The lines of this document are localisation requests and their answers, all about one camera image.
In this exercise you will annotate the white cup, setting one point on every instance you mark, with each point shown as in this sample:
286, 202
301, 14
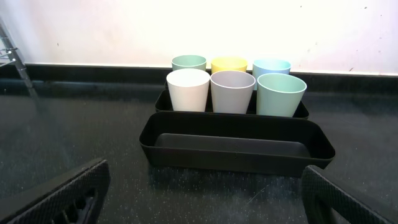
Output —
188, 93

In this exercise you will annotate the light green cup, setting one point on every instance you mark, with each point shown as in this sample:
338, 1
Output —
278, 99

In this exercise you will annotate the grey cup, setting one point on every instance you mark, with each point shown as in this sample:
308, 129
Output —
231, 96

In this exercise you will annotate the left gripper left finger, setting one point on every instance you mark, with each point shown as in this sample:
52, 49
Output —
62, 199

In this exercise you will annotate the black tray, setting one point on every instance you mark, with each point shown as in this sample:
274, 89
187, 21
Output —
236, 161
161, 104

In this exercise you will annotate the dark green cup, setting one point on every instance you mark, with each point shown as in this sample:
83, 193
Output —
188, 62

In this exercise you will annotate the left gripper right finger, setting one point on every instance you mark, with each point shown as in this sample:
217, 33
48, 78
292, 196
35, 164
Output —
329, 199

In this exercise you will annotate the blue cup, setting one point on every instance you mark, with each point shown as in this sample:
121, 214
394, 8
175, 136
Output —
270, 67

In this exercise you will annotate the yellow cup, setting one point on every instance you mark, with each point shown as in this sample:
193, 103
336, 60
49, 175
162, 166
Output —
229, 65

